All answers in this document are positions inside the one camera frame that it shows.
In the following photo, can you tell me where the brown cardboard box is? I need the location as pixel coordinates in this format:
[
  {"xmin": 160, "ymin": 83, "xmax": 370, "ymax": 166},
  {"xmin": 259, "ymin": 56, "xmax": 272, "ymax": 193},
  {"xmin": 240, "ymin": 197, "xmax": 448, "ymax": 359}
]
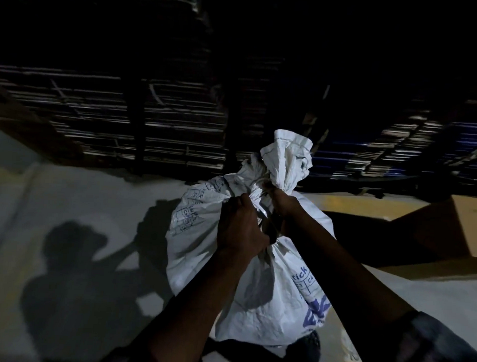
[{"xmin": 385, "ymin": 192, "xmax": 477, "ymax": 273}]

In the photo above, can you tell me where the stack of flattened cardboard sheets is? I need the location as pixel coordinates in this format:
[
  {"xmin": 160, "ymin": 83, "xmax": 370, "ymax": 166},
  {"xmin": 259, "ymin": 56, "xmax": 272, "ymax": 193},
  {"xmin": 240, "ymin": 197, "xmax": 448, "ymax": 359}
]
[{"xmin": 0, "ymin": 0, "xmax": 334, "ymax": 183}]

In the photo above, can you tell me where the white woven sack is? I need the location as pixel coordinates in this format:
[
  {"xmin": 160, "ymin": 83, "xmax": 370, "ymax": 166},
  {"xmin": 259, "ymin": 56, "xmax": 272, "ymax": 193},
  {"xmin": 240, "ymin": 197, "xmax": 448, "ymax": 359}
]
[{"xmin": 161, "ymin": 125, "xmax": 341, "ymax": 359}]

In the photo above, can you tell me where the stack of blue-edged cardboard sheets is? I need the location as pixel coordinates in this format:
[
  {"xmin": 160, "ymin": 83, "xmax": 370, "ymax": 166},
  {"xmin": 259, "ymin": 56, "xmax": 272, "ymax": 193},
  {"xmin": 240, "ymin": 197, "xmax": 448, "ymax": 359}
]
[{"xmin": 306, "ymin": 93, "xmax": 477, "ymax": 190}]

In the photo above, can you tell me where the person's left forearm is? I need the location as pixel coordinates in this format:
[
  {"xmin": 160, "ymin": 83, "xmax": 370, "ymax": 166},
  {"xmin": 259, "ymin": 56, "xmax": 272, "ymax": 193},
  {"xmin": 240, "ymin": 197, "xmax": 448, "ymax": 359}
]
[{"xmin": 98, "ymin": 242, "xmax": 268, "ymax": 362}]

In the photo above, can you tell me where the dark patterned shirt sleeve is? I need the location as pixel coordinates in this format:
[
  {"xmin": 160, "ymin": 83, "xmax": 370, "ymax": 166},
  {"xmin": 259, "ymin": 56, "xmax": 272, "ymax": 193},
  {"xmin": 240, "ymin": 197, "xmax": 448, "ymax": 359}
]
[{"xmin": 384, "ymin": 310, "xmax": 477, "ymax": 362}]

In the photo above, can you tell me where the person's right hand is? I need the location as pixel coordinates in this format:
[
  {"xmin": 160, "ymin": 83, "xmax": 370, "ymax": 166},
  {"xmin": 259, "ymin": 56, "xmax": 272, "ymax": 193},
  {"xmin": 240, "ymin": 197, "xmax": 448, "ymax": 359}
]
[{"xmin": 259, "ymin": 183, "xmax": 307, "ymax": 245}]

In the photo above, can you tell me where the person's right forearm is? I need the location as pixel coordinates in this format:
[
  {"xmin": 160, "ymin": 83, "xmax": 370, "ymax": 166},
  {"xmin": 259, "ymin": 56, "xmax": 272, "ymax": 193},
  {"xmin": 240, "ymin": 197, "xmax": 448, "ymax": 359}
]
[{"xmin": 280, "ymin": 213, "xmax": 423, "ymax": 362}]

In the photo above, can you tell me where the person's left hand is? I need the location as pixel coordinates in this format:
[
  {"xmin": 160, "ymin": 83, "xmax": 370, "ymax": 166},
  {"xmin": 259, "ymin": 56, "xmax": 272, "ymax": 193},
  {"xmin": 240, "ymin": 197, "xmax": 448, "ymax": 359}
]
[{"xmin": 216, "ymin": 192, "xmax": 273, "ymax": 259}]

